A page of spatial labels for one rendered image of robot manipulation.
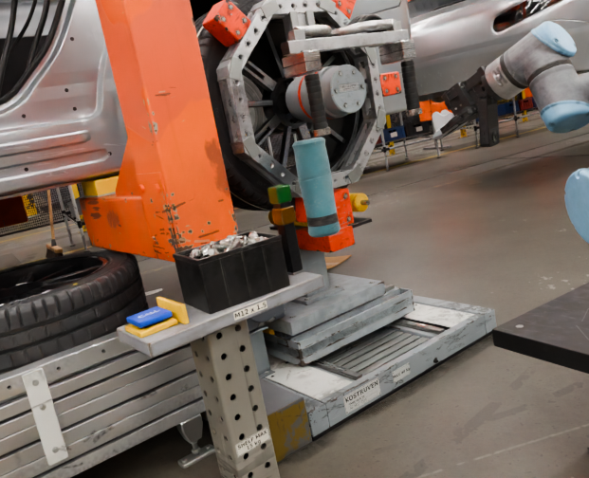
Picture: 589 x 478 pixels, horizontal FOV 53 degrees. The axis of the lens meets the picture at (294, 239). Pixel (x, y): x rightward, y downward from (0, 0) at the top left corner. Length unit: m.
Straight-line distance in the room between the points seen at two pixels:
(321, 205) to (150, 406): 0.66
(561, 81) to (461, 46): 3.02
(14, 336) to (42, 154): 0.56
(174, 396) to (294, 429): 0.31
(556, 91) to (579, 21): 2.89
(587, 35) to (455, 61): 0.81
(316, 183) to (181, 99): 0.41
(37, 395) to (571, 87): 1.26
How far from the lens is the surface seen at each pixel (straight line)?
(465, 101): 1.44
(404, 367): 1.76
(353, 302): 1.90
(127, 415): 1.50
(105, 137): 1.88
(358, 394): 1.65
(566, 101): 1.29
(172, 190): 1.37
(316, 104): 1.45
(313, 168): 1.55
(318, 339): 1.79
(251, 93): 2.25
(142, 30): 1.40
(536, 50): 1.34
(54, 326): 1.51
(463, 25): 4.31
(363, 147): 1.84
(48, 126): 1.83
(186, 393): 1.55
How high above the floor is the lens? 0.80
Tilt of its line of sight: 11 degrees down
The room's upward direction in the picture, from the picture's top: 11 degrees counter-clockwise
